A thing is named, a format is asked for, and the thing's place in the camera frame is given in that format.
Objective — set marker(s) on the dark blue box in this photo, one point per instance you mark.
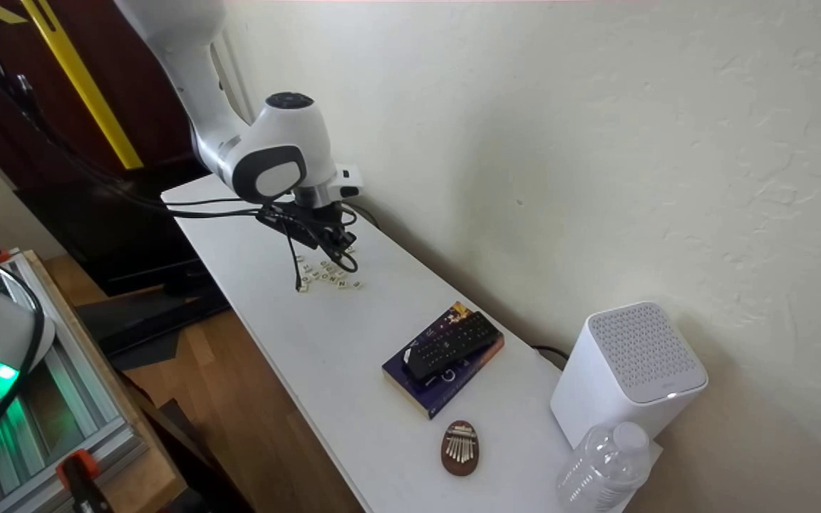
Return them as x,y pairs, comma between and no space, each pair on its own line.
447,389

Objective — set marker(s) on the clear plastic water bottle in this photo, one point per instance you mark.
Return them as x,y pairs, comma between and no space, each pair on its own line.
605,471

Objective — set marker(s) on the yellow strip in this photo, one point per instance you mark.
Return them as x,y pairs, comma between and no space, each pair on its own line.
77,85

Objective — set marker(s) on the dark brown furniture piece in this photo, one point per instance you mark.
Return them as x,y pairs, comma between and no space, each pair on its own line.
191,466

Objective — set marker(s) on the brown wooden kalimba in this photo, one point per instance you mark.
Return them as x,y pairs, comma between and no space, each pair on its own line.
460,447

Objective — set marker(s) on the cream letter tile O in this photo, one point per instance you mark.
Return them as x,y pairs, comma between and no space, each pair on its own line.
330,280

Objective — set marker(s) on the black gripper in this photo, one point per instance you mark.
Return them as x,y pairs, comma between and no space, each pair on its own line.
316,223

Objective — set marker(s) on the dark grey low shelf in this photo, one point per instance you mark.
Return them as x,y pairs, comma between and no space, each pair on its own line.
142,328

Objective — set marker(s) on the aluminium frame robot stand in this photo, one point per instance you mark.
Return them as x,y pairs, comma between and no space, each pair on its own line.
68,417

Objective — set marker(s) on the black yellow striped bar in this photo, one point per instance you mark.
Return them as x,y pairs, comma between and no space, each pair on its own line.
1,11

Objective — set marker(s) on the dark chair corner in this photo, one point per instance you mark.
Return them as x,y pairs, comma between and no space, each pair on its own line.
126,231

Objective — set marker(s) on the white cube speaker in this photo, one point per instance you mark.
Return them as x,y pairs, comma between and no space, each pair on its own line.
625,373

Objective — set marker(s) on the black remote control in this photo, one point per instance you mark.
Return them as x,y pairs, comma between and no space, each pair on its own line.
447,349

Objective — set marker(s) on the white black Franka robot arm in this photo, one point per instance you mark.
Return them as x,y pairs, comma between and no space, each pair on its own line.
285,142

